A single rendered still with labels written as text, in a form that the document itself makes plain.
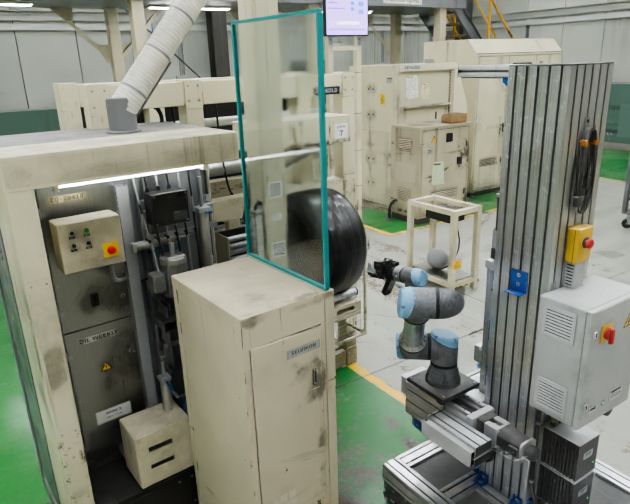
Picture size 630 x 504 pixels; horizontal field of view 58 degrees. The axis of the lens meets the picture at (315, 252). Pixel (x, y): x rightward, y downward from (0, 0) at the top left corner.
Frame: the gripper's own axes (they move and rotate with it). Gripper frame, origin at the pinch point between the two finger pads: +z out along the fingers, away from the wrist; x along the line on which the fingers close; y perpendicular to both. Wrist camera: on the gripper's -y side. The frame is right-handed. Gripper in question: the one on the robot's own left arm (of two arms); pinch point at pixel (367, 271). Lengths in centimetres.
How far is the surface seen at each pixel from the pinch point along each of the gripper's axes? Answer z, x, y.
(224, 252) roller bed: 72, 38, 9
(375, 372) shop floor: 79, -67, -102
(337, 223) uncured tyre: 10.8, 7.1, 24.0
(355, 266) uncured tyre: 9.3, -0.3, 1.1
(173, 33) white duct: 42, 61, 115
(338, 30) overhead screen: 313, -260, 167
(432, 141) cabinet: 294, -381, 32
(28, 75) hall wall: 938, -63, 205
